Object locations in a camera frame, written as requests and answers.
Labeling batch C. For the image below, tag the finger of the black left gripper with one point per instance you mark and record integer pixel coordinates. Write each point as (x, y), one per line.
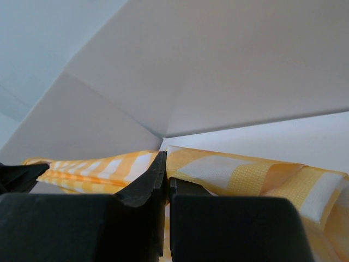
(20, 178)

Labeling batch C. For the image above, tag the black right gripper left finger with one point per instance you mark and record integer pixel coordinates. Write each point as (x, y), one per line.
(126, 226)

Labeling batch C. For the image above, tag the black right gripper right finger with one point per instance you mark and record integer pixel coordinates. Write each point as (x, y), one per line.
(205, 227)

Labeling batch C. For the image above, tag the yellow white checkered cloth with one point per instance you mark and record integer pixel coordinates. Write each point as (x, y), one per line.
(319, 195)

